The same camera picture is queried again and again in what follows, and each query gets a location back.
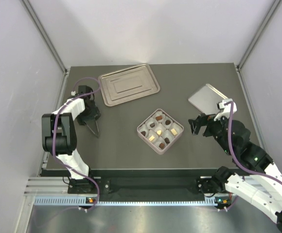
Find silver metal tray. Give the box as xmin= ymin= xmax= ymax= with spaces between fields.
xmin=98 ymin=64 xmax=160 ymax=107

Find white cable duct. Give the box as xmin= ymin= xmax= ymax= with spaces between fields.
xmin=34 ymin=196 xmax=231 ymax=207

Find silver tin lid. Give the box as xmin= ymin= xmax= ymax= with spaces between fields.
xmin=188 ymin=83 xmax=228 ymax=115

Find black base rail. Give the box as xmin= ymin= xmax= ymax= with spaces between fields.
xmin=67 ymin=170 xmax=218 ymax=201

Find pink square tin box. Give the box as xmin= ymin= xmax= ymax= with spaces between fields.
xmin=137 ymin=108 xmax=185 ymax=156

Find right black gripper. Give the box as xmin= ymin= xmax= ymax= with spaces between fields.
xmin=188 ymin=111 xmax=233 ymax=155

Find white paper cup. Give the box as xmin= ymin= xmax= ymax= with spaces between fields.
xmin=153 ymin=111 xmax=166 ymax=123
xmin=138 ymin=124 xmax=149 ymax=137
xmin=147 ymin=130 xmax=159 ymax=144
xmin=154 ymin=124 xmax=166 ymax=136
xmin=169 ymin=123 xmax=182 ymax=137
xmin=154 ymin=137 xmax=166 ymax=150
xmin=162 ymin=117 xmax=173 ymax=129
xmin=161 ymin=130 xmax=175 ymax=145
xmin=145 ymin=118 xmax=159 ymax=130

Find metal tongs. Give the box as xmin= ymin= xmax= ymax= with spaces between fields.
xmin=86 ymin=119 xmax=100 ymax=138

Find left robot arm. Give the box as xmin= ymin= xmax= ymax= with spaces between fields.
xmin=41 ymin=85 xmax=101 ymax=193

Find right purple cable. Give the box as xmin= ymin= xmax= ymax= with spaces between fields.
xmin=225 ymin=100 xmax=282 ymax=212

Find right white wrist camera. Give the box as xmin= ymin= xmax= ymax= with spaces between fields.
xmin=214 ymin=99 xmax=237 ymax=121

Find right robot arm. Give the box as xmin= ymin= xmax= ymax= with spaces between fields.
xmin=188 ymin=114 xmax=282 ymax=232

